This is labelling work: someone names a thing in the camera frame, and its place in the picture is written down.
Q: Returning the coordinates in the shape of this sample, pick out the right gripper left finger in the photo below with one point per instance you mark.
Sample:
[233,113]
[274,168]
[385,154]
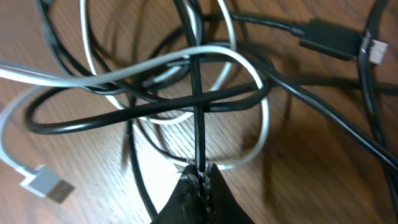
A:
[183,205]

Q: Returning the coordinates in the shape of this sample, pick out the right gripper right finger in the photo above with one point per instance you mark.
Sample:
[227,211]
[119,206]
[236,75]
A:
[221,205]

